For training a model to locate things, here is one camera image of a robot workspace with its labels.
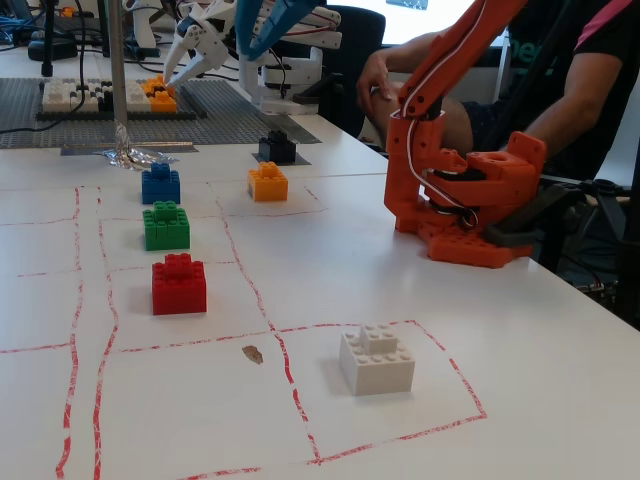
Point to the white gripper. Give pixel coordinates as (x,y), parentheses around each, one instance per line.
(199,42)

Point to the black brick block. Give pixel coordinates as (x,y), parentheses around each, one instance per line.
(276,150)

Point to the orange robot base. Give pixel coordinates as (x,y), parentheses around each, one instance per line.
(410,175)

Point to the person left forearm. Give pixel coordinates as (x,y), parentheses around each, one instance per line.
(570,100)

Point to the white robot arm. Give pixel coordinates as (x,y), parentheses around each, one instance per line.
(300,65)

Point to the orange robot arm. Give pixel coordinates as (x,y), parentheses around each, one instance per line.
(450,50)

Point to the person right forearm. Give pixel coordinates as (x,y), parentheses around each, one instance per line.
(415,47)

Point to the orange brick block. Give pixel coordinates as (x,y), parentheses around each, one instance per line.
(268,185)

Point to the blue brick block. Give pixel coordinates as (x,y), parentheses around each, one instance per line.
(161,187)

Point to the green brick block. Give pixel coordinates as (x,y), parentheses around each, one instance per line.
(166,230)

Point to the red brick block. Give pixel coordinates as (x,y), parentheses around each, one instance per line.
(179,290)

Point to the white brick block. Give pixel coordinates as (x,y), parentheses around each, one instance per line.
(375,370)

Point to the person right hand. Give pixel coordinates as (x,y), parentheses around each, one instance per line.
(375,75)

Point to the grey studded baseplate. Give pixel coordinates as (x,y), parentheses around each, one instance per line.
(225,125)

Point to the orange brick patch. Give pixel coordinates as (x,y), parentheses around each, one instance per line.
(162,102)

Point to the small white brick patch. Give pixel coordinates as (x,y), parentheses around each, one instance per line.
(137,97)

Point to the grey tape strip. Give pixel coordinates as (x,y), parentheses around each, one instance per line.
(170,146)

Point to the black office chair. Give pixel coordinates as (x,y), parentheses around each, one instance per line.
(350,30)

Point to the black brick patch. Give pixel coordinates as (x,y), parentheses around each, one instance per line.
(106,102)

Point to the crumpled aluminium foil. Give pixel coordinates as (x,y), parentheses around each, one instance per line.
(135,157)

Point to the black desk device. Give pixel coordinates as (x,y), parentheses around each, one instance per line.
(60,50)

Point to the large white brick patch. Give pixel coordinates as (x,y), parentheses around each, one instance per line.
(57,97)

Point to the person in black shirt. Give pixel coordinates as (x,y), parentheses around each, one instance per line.
(540,25)

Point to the black table clamp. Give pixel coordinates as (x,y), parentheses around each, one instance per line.
(600,187)
(530,220)

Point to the black stand post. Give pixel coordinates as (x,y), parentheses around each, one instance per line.
(47,40)

